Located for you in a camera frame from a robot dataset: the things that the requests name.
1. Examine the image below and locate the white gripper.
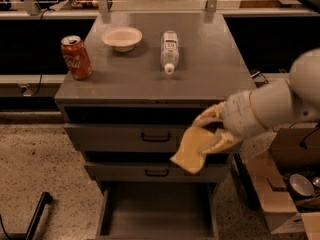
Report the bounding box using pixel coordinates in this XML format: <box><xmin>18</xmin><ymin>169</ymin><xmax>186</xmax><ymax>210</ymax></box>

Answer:
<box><xmin>192</xmin><ymin>91</ymin><xmax>266</xmax><ymax>154</ymax></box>

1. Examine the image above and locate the yellow sponge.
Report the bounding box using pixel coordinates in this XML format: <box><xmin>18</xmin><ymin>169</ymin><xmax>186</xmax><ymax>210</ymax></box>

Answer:
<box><xmin>170</xmin><ymin>126</ymin><xmax>214</xmax><ymax>174</ymax></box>

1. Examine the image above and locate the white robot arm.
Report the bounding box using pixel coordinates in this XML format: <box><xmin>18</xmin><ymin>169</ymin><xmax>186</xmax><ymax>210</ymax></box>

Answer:
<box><xmin>193</xmin><ymin>48</ymin><xmax>320</xmax><ymax>154</ymax></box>

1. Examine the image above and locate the grey metal drawer cabinet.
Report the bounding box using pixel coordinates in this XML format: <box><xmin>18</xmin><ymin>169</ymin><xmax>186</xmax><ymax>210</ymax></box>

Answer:
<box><xmin>54</xmin><ymin>10</ymin><xmax>258</xmax><ymax>240</ymax></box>

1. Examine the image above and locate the grey open bottom drawer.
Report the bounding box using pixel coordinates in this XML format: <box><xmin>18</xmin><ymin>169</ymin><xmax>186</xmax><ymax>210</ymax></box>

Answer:
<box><xmin>95</xmin><ymin>182</ymin><xmax>219</xmax><ymax>240</ymax></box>

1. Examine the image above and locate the grey middle drawer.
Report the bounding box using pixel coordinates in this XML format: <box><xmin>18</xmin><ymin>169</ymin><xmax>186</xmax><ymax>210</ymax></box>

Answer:
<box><xmin>85</xmin><ymin>162</ymin><xmax>229</xmax><ymax>183</ymax></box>

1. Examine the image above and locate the grey top drawer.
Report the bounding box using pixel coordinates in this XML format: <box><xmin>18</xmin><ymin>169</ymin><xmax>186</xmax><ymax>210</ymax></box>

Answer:
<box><xmin>65</xmin><ymin>123</ymin><xmax>186</xmax><ymax>153</ymax></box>

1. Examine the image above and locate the brown cardboard box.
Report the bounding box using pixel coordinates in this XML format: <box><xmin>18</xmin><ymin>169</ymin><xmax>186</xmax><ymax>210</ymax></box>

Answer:
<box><xmin>246</xmin><ymin>128</ymin><xmax>320</xmax><ymax>240</ymax></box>

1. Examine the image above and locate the clear plastic water bottle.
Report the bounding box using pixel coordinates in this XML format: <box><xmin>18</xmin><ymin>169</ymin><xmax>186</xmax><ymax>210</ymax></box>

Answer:
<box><xmin>160</xmin><ymin>31</ymin><xmax>179</xmax><ymax>75</ymax></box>

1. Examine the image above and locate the white bowl in box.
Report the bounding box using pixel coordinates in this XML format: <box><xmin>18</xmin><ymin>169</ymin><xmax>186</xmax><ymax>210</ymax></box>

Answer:
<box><xmin>289</xmin><ymin>174</ymin><xmax>314</xmax><ymax>197</ymax></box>

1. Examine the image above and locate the white paper bowl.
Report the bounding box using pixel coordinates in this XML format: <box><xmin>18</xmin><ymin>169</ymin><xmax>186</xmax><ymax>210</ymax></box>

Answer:
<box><xmin>102</xmin><ymin>27</ymin><xmax>143</xmax><ymax>52</ymax></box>

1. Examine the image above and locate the red cola can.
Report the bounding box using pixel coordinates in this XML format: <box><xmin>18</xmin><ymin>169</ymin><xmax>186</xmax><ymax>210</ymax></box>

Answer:
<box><xmin>61</xmin><ymin>35</ymin><xmax>92</xmax><ymax>80</ymax></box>

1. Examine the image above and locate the black metal stand leg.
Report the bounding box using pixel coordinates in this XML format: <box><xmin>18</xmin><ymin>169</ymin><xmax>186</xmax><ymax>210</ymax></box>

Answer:
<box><xmin>0</xmin><ymin>191</ymin><xmax>53</xmax><ymax>240</ymax></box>

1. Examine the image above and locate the black cable at right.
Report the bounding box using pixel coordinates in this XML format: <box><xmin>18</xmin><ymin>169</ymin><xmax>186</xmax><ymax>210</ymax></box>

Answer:
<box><xmin>249</xmin><ymin>69</ymin><xmax>269</xmax><ymax>85</ymax></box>

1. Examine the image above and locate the black power cable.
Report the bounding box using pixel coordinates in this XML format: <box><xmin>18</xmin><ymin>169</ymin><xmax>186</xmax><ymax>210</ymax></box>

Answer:
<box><xmin>31</xmin><ymin>7</ymin><xmax>51</xmax><ymax>97</ymax></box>

